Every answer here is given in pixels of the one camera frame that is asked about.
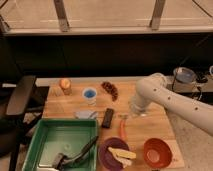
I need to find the dark chair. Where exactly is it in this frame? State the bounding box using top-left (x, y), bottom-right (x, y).
top-left (0, 76), bottom-right (36, 171)

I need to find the purple bowl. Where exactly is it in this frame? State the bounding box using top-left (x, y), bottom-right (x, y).
top-left (98, 137), bottom-right (129, 171)

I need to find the metal pot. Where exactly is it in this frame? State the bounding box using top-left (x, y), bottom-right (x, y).
top-left (172, 67), bottom-right (196, 91)

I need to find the red bowl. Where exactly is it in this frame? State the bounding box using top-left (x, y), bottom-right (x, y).
top-left (143, 138), bottom-right (173, 169)

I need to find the green plastic tray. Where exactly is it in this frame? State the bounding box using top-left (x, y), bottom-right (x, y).
top-left (22, 119), bottom-right (98, 171)

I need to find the peach on wooden stand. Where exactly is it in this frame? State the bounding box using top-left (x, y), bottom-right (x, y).
top-left (59, 78), bottom-right (72, 95)

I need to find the blue and white cup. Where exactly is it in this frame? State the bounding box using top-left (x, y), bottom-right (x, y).
top-left (82, 87), bottom-right (97, 105)

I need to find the yellow corn cob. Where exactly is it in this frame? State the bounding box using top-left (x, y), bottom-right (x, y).
top-left (108, 147), bottom-right (136, 159)

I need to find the black dish brush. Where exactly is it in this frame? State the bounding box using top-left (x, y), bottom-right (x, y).
top-left (52, 136), bottom-right (98, 170)

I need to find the orange carrot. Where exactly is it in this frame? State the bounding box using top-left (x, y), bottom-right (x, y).
top-left (119, 119), bottom-right (127, 141)

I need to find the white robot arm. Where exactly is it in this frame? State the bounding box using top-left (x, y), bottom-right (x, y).
top-left (130, 73), bottom-right (213, 136)

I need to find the cream food piece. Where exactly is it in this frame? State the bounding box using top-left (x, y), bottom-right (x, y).
top-left (116, 158), bottom-right (132, 168)

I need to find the grey folded cloth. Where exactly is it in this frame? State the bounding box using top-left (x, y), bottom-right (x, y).
top-left (75, 110), bottom-right (98, 119)

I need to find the bunch of dark grapes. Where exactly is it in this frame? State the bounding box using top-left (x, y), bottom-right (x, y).
top-left (101, 81), bottom-right (118, 101)

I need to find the black rectangular block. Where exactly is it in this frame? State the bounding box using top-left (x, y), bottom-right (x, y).
top-left (102, 108), bottom-right (114, 128)

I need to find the wooden cutting board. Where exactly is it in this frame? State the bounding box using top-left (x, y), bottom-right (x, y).
top-left (43, 81), bottom-right (185, 171)

